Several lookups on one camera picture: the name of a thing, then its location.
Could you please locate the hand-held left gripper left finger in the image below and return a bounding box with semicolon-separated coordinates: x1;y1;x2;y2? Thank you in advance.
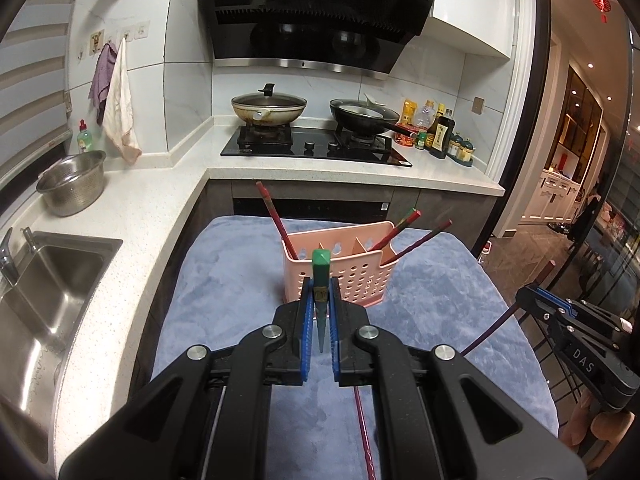
59;276;316;480

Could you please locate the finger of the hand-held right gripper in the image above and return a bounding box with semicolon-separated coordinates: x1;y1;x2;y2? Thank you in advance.
514;285;569;334
567;300;634;334

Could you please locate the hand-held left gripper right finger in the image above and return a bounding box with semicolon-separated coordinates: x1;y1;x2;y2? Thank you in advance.
327;279;588;480

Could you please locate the purple chopstick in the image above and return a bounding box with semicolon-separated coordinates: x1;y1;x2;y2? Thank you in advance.
462;260;556;357

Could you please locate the pink perforated utensil holder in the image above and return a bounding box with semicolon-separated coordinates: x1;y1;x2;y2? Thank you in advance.
281;220;407;309

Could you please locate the green chopstick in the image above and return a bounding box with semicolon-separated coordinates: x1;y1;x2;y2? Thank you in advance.
311;247;331;352
372;207;419;248

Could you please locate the red chopstick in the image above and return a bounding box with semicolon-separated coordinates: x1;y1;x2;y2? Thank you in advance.
255;181;302;261
369;211;422;252

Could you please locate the person's right hand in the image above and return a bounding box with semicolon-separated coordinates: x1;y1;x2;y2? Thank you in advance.
567;396;633;459

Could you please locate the blue plush blanket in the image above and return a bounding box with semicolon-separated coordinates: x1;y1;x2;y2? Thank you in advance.
150;215;561;480

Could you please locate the white background cabinet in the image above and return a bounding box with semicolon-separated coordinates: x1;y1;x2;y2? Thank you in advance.
520;167;583;231

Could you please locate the dark base cabinet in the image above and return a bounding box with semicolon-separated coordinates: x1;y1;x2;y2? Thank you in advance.
202;180;501;241

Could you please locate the spice jar set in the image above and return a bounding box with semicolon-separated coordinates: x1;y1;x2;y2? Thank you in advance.
447;131;476;167

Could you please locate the black gas stove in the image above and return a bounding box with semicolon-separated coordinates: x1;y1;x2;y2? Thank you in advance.
220;124;414;168

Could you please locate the dark soy sauce bottle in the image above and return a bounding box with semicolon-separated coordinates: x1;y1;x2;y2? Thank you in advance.
427;109;457;160

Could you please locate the clear plastic oil bottle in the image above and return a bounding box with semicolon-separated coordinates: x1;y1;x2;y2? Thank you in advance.
414;101;436;133

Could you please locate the black frying pan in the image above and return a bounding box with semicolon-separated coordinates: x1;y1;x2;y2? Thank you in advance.
329;94;418;137

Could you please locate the beige wok with lid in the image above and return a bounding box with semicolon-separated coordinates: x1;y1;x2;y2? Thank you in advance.
231;82;308;127

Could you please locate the stainless steel sink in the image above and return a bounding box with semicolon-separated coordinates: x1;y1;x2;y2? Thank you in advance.
0;230;124;461

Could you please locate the metal colander bowl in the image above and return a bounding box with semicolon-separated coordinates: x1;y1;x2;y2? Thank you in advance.
36;150;107;217

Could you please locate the green dish soap bottle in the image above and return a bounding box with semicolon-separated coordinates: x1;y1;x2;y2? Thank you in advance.
76;119;96;153

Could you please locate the white hanging towel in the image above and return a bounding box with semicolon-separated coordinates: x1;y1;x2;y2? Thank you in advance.
102;37;143;163

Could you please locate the chrome faucet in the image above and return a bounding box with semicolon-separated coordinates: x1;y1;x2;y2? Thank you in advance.
0;227;21;288

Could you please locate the black range hood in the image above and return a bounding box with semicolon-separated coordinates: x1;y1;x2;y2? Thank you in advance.
195;0;437;81

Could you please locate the purple hanging cloth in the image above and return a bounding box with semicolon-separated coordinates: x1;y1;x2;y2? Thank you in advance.
89;42;118;126

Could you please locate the white window blind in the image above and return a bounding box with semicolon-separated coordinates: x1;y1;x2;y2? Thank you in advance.
0;0;76;186

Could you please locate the white wall cabinet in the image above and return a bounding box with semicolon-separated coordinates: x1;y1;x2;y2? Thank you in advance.
430;0;521;61

